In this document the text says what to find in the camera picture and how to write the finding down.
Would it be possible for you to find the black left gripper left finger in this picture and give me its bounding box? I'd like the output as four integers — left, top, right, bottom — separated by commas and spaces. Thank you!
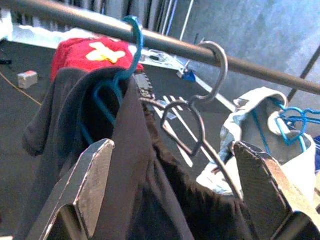
26, 138, 116, 240

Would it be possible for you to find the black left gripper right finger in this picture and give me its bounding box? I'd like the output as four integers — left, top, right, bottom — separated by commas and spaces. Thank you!
231, 140, 320, 240

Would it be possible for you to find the bright blue plastic hanger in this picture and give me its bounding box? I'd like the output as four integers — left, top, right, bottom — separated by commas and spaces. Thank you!
252, 97, 320, 155

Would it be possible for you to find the dark grey metal hanger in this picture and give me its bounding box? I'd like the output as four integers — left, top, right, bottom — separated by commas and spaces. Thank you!
139, 41, 245, 201

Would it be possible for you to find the teal plastic hanger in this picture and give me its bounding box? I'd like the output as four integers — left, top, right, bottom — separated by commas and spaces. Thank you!
77, 15, 146, 147

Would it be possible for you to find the black jacket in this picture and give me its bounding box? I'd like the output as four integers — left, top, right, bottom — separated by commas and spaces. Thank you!
22, 67, 253, 240

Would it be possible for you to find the grey white garment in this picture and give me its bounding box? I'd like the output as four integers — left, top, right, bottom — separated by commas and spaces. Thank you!
196, 86, 318, 201

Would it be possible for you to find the small grey box red top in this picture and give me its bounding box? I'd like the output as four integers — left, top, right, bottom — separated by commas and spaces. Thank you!
17, 70, 39, 90

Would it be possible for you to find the red garment yellow print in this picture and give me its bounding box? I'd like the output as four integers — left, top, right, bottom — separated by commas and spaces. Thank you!
49, 36, 145, 83

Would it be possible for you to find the black metal clothes rack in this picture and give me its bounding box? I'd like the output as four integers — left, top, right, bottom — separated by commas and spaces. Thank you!
0, 0, 320, 101

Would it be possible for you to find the thin orange cable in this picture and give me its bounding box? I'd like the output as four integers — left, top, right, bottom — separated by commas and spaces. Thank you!
0, 71, 42, 106

